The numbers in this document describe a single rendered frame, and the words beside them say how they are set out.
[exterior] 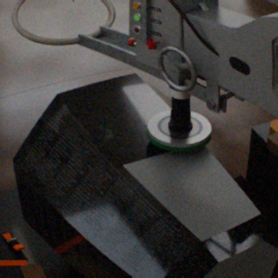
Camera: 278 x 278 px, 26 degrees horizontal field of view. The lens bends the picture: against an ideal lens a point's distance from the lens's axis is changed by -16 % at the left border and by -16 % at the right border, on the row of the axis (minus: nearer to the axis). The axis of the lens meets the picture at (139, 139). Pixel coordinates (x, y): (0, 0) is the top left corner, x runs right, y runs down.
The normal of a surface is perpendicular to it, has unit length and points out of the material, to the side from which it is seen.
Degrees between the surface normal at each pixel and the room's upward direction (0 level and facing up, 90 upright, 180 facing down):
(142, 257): 45
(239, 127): 0
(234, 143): 0
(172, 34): 90
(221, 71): 90
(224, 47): 90
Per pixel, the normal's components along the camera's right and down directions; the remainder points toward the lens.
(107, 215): -0.61, -0.40
